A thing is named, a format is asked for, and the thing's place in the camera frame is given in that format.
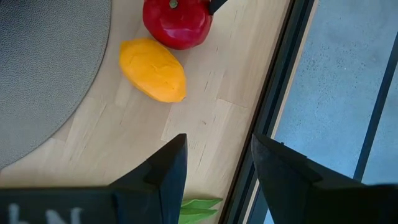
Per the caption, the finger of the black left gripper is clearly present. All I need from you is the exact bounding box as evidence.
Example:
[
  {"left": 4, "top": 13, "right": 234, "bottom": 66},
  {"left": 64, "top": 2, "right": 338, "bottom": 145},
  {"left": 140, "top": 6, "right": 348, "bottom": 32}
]
[{"left": 207, "top": 0, "right": 229, "bottom": 16}]

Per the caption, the grey round placemat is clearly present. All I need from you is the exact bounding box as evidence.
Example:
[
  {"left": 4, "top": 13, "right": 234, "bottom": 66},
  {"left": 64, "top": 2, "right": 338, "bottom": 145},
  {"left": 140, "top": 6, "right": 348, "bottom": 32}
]
[{"left": 0, "top": 0, "right": 112, "bottom": 170}]

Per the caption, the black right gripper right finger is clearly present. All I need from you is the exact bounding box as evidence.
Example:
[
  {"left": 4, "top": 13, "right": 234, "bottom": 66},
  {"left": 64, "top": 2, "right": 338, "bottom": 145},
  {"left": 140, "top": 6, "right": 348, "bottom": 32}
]
[{"left": 251, "top": 133, "right": 364, "bottom": 224}]

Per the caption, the orange-yellow lemon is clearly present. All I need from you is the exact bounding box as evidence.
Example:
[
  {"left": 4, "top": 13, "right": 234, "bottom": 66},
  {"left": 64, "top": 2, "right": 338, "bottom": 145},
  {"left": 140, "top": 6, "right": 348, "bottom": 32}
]
[{"left": 119, "top": 37, "right": 187, "bottom": 104}]

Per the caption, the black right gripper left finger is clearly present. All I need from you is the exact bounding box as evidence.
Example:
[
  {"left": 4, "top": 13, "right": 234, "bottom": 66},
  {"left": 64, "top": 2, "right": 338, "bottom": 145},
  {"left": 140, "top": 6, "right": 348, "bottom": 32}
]
[{"left": 108, "top": 133, "right": 188, "bottom": 224}]

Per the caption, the green romaine lettuce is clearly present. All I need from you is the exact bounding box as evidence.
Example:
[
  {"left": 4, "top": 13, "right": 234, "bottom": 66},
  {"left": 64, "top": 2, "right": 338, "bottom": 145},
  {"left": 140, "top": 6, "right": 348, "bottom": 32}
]
[{"left": 178, "top": 198, "right": 224, "bottom": 224}]

